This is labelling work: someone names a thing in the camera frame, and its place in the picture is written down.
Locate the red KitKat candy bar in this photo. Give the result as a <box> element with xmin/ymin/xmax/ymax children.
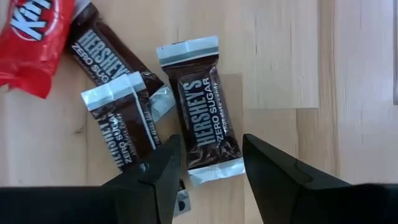
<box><xmin>0</xmin><ymin>0</ymin><xmax>76</xmax><ymax>100</ymax></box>

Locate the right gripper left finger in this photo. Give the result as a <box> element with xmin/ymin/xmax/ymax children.
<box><xmin>0</xmin><ymin>134</ymin><xmax>183</xmax><ymax>224</ymax></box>

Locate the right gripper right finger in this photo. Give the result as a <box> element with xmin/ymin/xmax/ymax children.
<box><xmin>242</xmin><ymin>133</ymin><xmax>398</xmax><ymax>224</ymax></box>

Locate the brown Hershey's candy bar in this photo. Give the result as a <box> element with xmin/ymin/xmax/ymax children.
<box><xmin>80</xmin><ymin>71</ymin><xmax>163</xmax><ymax>172</ymax></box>
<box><xmin>155</xmin><ymin>35</ymin><xmax>247</xmax><ymax>188</ymax></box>
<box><xmin>66</xmin><ymin>2</ymin><xmax>177</xmax><ymax>123</ymax></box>

